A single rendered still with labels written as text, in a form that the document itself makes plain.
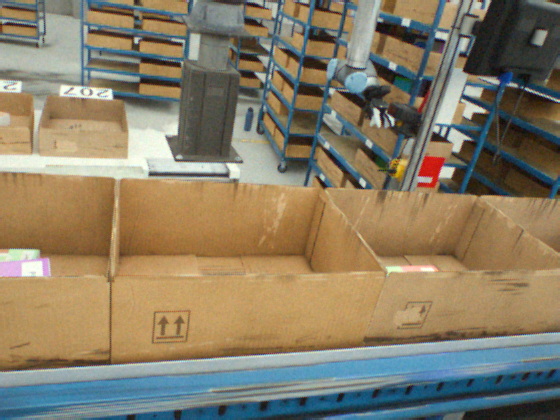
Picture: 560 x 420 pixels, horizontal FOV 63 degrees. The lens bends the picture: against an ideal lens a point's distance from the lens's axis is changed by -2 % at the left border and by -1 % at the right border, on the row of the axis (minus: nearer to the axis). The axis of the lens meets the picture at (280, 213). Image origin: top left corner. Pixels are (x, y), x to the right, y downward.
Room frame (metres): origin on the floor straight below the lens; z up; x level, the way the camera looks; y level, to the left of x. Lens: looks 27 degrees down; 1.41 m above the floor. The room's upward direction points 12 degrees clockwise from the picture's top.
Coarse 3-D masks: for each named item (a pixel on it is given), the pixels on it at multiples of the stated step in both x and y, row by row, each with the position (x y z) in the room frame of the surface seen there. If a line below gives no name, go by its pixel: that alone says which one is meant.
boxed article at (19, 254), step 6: (0, 252) 0.60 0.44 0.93; (6, 252) 0.60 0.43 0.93; (12, 252) 0.61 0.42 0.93; (18, 252) 0.61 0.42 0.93; (24, 252) 0.61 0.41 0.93; (30, 252) 0.62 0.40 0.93; (36, 252) 0.62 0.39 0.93; (0, 258) 0.58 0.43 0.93; (6, 258) 0.59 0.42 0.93; (12, 258) 0.59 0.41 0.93; (18, 258) 0.59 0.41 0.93; (24, 258) 0.60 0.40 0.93; (30, 258) 0.60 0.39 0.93; (36, 258) 0.60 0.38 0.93
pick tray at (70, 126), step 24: (48, 96) 1.68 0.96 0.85; (72, 96) 1.73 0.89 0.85; (48, 120) 1.64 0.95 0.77; (72, 120) 1.71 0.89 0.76; (96, 120) 1.77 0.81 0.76; (120, 120) 1.81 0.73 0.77; (48, 144) 1.36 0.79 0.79; (72, 144) 1.39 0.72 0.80; (96, 144) 1.42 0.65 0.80; (120, 144) 1.46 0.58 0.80
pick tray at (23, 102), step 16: (0, 96) 1.62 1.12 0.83; (16, 96) 1.65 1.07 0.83; (32, 96) 1.64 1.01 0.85; (16, 112) 1.65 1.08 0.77; (32, 112) 1.49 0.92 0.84; (0, 128) 1.31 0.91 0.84; (16, 128) 1.33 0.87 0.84; (32, 128) 1.49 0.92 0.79; (0, 144) 1.31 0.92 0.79; (16, 144) 1.33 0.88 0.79
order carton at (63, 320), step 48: (0, 192) 0.65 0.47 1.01; (48, 192) 0.68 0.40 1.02; (96, 192) 0.70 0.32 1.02; (0, 240) 0.65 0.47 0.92; (48, 240) 0.68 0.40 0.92; (96, 240) 0.70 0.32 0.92; (0, 288) 0.40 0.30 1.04; (48, 288) 0.42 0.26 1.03; (96, 288) 0.44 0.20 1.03; (0, 336) 0.40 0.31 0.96; (48, 336) 0.42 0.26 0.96; (96, 336) 0.44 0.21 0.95
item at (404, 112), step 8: (392, 104) 1.63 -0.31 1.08; (400, 104) 1.63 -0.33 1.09; (392, 112) 1.61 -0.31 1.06; (400, 112) 1.60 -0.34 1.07; (408, 112) 1.61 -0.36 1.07; (416, 112) 1.62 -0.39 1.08; (400, 120) 1.62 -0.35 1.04; (408, 120) 1.61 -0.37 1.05; (416, 120) 1.62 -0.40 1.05; (400, 128) 1.63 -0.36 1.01; (408, 128) 1.63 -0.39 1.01
